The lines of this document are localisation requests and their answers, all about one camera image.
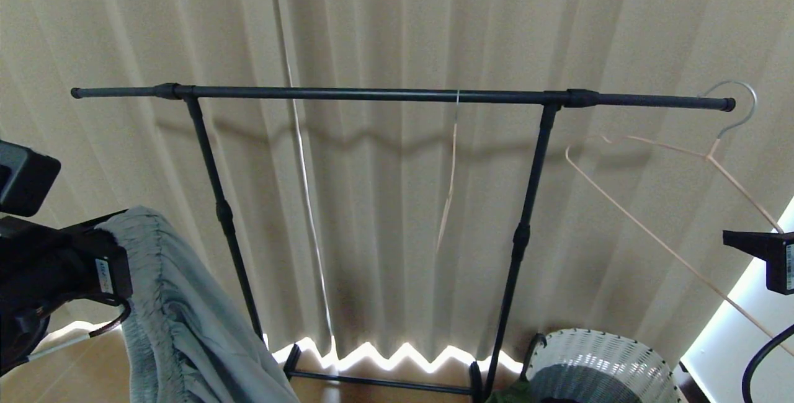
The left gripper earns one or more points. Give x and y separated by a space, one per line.
49 266

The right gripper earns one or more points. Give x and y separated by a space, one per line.
775 273

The pink clothes hanger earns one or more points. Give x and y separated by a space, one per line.
651 227
453 161

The pale grey shorts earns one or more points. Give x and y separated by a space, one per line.
186 328

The white laundry basket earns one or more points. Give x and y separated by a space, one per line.
608 353

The black clothes rack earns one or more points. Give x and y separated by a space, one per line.
372 93

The green garment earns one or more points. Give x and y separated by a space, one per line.
512 394

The beige curtain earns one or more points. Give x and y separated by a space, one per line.
397 18

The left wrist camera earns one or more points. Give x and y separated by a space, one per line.
25 180

